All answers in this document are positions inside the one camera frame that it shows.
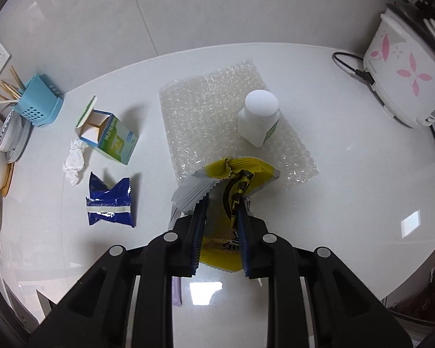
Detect green white carton box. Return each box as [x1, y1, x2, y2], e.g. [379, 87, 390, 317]
[75, 96, 138, 165]

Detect blue patterned ceramic bowl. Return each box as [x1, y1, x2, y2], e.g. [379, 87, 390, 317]
[0, 110, 22, 153]

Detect yellow snack bag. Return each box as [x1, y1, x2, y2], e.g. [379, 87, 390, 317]
[172, 157, 280, 272]

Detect white plastic spoon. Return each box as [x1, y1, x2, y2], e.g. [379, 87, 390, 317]
[0, 99, 20, 105]

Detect bubble wrap sheet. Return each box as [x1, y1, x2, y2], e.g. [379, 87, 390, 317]
[159, 59, 318, 193]

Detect grey ceramic plate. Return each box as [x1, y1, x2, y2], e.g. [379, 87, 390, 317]
[6, 120, 32, 164]

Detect white tissue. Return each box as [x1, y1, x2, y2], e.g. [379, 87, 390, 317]
[63, 139, 88, 186]

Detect blue utensil holder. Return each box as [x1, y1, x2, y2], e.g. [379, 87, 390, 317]
[13, 74, 63, 127]

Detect purple snack stick wrapper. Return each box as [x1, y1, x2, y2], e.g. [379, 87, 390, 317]
[172, 277, 182, 307]

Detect black power cable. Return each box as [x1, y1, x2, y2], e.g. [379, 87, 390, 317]
[331, 51, 395, 112]

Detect white plastic pill bottle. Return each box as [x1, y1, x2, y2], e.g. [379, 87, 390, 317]
[237, 90, 281, 148]

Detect wooden chopsticks bundle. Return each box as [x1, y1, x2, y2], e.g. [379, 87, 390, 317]
[0, 65, 26, 102]

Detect wooden cutting board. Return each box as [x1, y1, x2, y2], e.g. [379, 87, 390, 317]
[1, 163, 15, 198]

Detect blue white snack wrapper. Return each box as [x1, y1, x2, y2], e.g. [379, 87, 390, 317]
[85, 173, 136, 228]

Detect white rice cooker pink flowers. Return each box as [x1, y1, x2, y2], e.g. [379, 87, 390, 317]
[363, 6, 435, 128]

